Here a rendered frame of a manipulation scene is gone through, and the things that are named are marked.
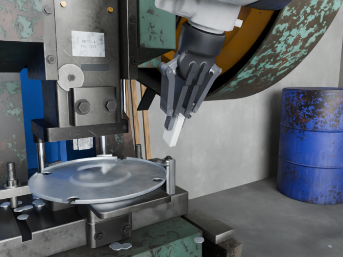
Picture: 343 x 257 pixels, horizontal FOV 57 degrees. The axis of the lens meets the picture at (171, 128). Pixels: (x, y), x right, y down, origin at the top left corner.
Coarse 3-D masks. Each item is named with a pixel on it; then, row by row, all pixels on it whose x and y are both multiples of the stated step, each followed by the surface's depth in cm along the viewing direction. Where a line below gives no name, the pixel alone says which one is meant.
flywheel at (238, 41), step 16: (240, 16) 79; (256, 16) 71; (272, 16) 68; (176, 32) 102; (224, 32) 84; (240, 32) 75; (256, 32) 71; (176, 48) 103; (224, 48) 80; (240, 48) 76; (256, 48) 74; (224, 64) 81; (240, 64) 79; (224, 80) 88
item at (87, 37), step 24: (72, 0) 64; (96, 0) 67; (72, 24) 65; (96, 24) 68; (72, 48) 66; (96, 48) 68; (72, 72) 65; (96, 72) 69; (48, 96) 70; (72, 96) 64; (96, 96) 67; (120, 96) 74; (48, 120) 72; (72, 120) 66; (96, 120) 68; (120, 120) 74
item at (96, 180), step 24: (48, 168) 74; (72, 168) 75; (96, 168) 73; (120, 168) 73; (144, 168) 75; (48, 192) 60; (72, 192) 60; (96, 192) 60; (120, 192) 60; (144, 192) 59
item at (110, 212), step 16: (160, 192) 60; (80, 208) 67; (96, 208) 53; (112, 208) 53; (128, 208) 54; (144, 208) 56; (96, 224) 64; (112, 224) 66; (128, 224) 68; (96, 240) 64; (112, 240) 67
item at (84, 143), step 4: (72, 140) 76; (76, 140) 76; (80, 140) 76; (84, 140) 76; (88, 140) 77; (92, 140) 78; (72, 144) 76; (76, 144) 76; (80, 144) 76; (84, 144) 76; (88, 144) 77; (92, 144) 78; (72, 148) 77; (76, 148) 76; (80, 148) 76; (84, 148) 76; (88, 148) 77
